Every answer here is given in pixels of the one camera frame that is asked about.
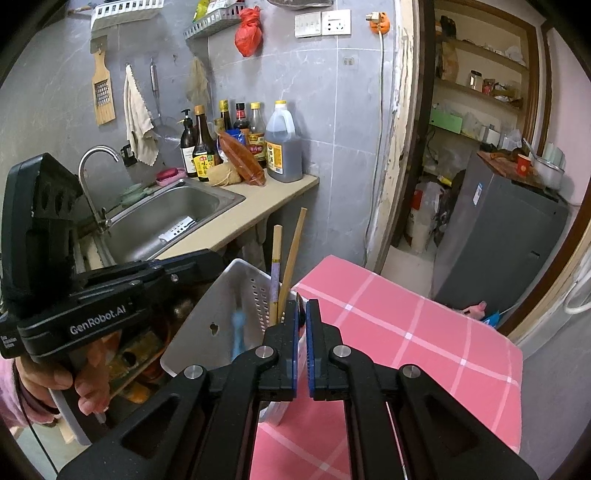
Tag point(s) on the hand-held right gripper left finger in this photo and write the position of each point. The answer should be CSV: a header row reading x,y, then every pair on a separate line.
x,y
294,341

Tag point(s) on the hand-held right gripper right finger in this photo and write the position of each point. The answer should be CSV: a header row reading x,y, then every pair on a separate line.
x,y
314,344

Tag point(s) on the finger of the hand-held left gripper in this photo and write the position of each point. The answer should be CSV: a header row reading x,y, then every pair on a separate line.
x,y
194,267

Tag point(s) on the white perforated plastic basket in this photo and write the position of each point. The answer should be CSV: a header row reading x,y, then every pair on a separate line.
x,y
217,304

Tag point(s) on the pale patterned chopstick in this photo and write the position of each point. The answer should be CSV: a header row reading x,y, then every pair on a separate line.
x,y
276,267

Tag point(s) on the brown wooden chopstick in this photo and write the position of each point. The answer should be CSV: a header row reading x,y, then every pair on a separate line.
x,y
295,249

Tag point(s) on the person's left hand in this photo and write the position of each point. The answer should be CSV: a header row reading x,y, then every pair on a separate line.
x,y
92,378

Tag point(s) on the stainless steel sink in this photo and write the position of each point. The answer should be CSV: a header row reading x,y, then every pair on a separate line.
x,y
171,212

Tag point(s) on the pink checked tablecloth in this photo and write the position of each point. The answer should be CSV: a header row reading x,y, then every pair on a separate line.
x,y
392,332

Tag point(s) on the pale green sponge dish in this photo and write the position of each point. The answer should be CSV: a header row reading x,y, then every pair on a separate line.
x,y
136,194

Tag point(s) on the pink soap dish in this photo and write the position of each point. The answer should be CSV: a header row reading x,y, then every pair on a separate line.
x,y
170,177

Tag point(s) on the beige loofah sponge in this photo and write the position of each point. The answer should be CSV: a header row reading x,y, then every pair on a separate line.
x,y
224,174

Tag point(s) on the beige kitchen counter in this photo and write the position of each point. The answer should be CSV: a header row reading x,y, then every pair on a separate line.
x,y
272,198

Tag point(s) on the yellow label sauce bottle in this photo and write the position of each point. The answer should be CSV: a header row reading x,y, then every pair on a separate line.
x,y
203,152

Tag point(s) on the dark pump bottle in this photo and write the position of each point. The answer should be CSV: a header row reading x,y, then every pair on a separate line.
x,y
188,150

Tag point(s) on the metal faucet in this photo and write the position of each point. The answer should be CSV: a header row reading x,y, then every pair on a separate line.
x,y
90,184

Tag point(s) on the blue packet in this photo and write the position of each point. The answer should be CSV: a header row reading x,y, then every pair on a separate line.
x,y
235,135

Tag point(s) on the metal strainer ladle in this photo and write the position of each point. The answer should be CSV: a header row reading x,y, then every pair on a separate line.
x,y
166,127

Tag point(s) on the yellow cap sauce bottle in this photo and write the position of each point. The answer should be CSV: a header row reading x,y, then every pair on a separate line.
x,y
256,134

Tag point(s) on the large dark sauce jug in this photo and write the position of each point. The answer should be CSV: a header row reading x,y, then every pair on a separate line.
x,y
282,147

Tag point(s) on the slim dark sauce bottle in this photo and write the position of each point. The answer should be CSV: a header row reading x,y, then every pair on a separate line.
x,y
225,115

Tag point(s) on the red label sauce bottle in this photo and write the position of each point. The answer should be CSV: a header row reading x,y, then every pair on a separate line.
x,y
240,117

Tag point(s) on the white hanging towel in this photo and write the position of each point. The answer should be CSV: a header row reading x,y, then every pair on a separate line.
x,y
138,120

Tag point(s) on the pink floor object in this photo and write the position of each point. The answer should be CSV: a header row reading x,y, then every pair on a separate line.
x,y
473,308

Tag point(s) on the white and red floor bag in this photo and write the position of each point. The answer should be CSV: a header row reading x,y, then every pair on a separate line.
x,y
425,217

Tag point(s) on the blue floor object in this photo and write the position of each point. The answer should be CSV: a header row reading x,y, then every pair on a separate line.
x,y
493,318

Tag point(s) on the beige mesh cloth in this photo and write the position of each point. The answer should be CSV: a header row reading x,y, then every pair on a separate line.
x,y
198,85

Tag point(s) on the wooden grater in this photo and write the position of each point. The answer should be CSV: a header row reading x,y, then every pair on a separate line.
x,y
104,92

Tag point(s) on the grey mini fridge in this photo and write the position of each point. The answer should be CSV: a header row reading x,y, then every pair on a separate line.
x,y
498,244

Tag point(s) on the red plastic bag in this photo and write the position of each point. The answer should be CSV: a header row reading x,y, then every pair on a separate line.
x,y
249,34

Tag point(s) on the wooden cutting board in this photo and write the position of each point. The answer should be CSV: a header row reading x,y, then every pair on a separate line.
x,y
501,168

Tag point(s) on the green box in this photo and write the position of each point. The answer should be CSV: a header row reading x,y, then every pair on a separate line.
x,y
445,122

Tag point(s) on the yellow green packet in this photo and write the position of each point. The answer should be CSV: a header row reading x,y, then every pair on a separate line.
x,y
202,9

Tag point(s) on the red paper cup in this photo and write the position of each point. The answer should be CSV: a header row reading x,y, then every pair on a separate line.
x,y
523,165

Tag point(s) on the dark round pan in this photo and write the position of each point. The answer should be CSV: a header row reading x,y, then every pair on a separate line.
x,y
300,3

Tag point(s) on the metal pot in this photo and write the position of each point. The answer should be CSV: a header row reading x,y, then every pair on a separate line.
x,y
549,175

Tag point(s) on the pale green cups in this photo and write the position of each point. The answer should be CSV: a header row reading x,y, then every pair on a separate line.
x,y
554,154

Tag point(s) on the orange plug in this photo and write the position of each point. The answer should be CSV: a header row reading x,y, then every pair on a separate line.
x,y
379,21

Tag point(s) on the glass jar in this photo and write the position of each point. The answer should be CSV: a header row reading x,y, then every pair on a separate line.
x,y
476,81

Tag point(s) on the brown shelf bag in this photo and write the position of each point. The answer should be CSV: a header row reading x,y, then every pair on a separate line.
x,y
450,50

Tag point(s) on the black wall hook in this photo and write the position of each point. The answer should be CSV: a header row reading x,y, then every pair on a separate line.
x,y
128,156

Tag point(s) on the white wall rack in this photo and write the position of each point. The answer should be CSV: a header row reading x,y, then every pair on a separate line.
x,y
127,11
212,23

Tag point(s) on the wooden door frame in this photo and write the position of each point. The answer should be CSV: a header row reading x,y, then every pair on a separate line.
x,y
408,115

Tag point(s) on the small wall fixture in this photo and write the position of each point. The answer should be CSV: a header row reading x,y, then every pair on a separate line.
x,y
349,60

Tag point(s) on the white wall switch plate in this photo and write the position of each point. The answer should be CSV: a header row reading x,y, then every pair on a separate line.
x,y
308,24

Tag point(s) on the white wall socket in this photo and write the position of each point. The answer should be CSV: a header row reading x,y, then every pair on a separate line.
x,y
336,22

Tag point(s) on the wooden wall shelves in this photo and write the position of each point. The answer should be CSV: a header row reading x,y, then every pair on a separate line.
x,y
480,87

